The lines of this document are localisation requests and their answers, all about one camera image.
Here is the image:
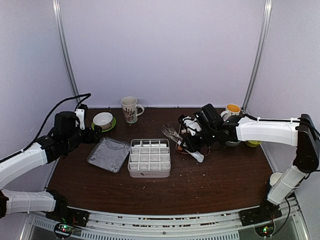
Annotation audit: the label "front aluminium rail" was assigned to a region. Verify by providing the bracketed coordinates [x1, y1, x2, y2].
[19, 194, 311, 240]

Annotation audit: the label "bunny tin lid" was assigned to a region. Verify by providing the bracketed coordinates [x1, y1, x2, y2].
[87, 137, 131, 173]

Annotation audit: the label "green saucer plate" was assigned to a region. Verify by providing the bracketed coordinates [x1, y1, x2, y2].
[91, 117, 117, 133]

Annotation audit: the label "white ceramic bowl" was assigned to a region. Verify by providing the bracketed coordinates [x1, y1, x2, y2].
[93, 112, 114, 130]

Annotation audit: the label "yellow inside floral mug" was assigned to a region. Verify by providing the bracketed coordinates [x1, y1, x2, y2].
[220, 103, 242, 121]

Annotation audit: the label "grey blue small bowl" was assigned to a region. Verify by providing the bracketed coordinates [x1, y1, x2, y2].
[225, 141, 241, 147]

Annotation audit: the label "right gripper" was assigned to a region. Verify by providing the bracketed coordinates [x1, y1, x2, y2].
[180, 125, 218, 153]

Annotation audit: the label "right aluminium frame post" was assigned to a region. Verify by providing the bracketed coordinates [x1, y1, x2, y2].
[242, 0, 273, 113]

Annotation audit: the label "tin box with dividers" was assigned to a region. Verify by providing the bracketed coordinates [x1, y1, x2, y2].
[127, 138, 171, 178]

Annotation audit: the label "white handled tongs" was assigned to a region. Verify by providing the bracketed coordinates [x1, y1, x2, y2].
[161, 124, 205, 163]

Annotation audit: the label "seashell coral mug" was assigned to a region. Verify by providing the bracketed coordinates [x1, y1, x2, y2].
[120, 96, 145, 124]

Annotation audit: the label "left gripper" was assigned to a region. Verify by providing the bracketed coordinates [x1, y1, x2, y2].
[63, 125, 102, 151]

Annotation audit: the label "white cup near base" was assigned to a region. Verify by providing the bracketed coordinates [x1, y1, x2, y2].
[268, 172, 283, 187]

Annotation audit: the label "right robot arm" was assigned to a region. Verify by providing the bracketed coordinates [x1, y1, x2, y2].
[178, 103, 320, 221]

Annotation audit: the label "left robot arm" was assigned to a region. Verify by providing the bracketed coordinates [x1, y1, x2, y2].
[0, 104, 102, 222]

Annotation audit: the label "green small bowl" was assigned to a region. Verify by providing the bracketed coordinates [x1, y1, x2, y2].
[245, 140, 262, 148]

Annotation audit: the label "aluminium frame post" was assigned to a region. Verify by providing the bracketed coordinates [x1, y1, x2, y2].
[242, 0, 273, 113]
[52, 0, 80, 97]

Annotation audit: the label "left aluminium frame post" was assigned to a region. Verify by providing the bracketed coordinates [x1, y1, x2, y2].
[52, 0, 80, 97]

